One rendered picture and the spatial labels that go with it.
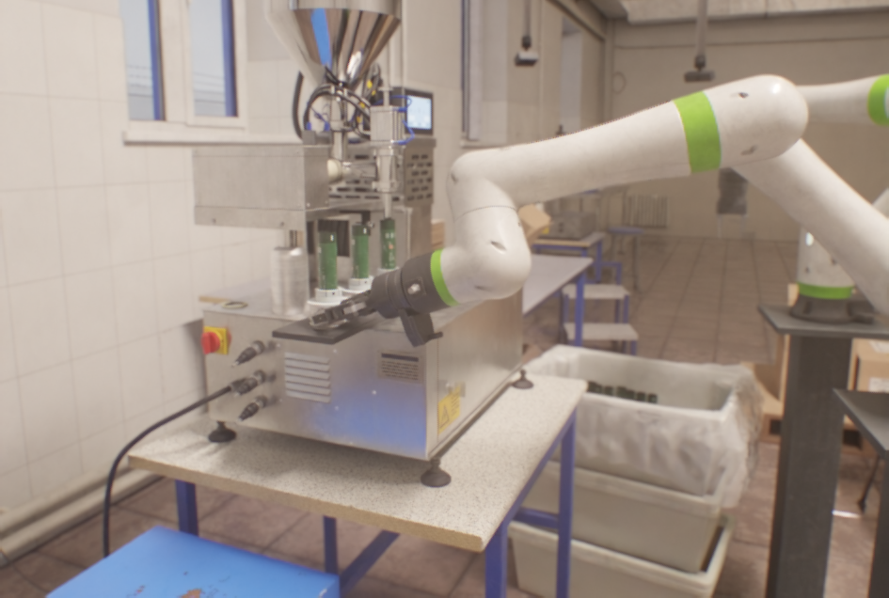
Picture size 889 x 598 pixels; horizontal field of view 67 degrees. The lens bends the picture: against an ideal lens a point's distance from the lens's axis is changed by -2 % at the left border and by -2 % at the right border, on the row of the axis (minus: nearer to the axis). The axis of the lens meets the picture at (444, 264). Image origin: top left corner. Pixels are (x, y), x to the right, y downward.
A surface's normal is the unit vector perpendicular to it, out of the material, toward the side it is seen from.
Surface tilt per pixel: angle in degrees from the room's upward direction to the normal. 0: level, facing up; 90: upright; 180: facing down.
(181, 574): 0
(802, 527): 90
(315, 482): 0
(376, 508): 0
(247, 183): 90
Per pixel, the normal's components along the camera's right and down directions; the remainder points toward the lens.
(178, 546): 0.00, -0.99
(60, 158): 0.92, 0.07
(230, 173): -0.39, 0.15
